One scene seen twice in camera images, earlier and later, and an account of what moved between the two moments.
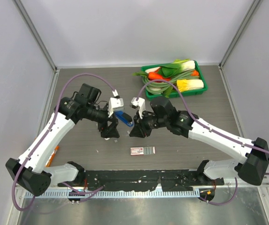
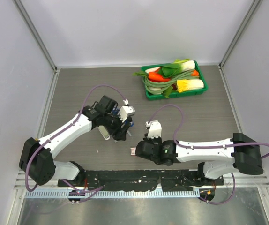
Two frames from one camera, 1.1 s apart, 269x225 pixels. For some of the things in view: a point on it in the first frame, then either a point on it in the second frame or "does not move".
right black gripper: [137, 131] → [148, 140]
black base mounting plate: [143, 180] does not move
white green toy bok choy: [171, 70] does not move
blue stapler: [124, 117] does not move
